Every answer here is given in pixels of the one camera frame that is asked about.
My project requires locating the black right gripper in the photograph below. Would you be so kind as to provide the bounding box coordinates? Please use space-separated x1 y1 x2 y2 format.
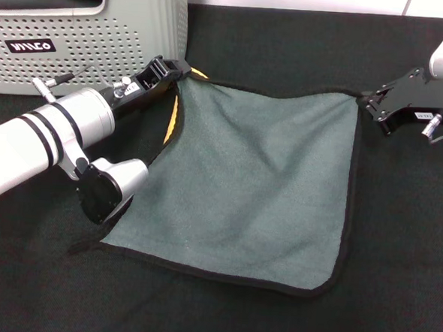
354 62 443 140

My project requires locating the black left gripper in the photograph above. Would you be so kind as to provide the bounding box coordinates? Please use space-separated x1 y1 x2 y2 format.
98 51 194 125

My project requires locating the yellow and grey towel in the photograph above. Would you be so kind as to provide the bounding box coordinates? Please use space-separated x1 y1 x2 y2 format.
65 61 365 303

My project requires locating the grey perforated storage box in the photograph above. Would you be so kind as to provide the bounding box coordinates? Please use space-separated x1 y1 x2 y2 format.
0 0 191 107

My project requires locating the black tablecloth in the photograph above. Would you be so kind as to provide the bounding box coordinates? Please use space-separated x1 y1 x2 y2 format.
0 0 443 332

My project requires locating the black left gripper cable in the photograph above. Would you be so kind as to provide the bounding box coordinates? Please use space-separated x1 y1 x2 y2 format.
30 60 94 105

